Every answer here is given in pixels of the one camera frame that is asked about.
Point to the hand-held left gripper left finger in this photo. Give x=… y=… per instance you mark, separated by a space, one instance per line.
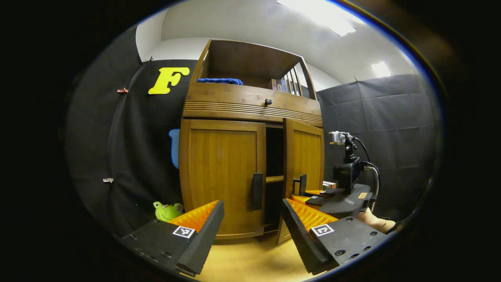
x=203 y=239

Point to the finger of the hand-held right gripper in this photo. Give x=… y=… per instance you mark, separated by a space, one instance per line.
x=317 y=200
x=330 y=191

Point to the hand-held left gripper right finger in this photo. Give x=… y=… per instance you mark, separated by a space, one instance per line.
x=301 y=239

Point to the wooden shoe cabinet door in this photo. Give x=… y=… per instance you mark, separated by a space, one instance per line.
x=219 y=172
x=309 y=156

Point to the wooden shoe cabinet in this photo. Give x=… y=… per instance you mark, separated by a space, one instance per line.
x=242 y=113

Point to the small white box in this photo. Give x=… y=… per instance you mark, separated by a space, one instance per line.
x=329 y=185

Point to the green frog plush toy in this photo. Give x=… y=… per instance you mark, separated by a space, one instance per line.
x=168 y=211

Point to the wooden inner shelf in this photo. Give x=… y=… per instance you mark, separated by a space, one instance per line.
x=274 y=179

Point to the black backdrop cloth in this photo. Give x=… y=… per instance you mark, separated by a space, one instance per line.
x=145 y=149

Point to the small ceiling light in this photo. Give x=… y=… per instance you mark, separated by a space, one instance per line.
x=381 y=69

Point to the dark book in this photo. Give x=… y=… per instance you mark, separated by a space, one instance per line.
x=279 y=85

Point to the pink book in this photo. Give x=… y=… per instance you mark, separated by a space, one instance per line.
x=274 y=85

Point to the wooden drawer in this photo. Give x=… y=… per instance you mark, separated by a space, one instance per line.
x=227 y=96

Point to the blue folded cloth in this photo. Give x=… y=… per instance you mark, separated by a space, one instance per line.
x=219 y=81

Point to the large ceiling light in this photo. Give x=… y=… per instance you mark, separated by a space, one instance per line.
x=325 y=15

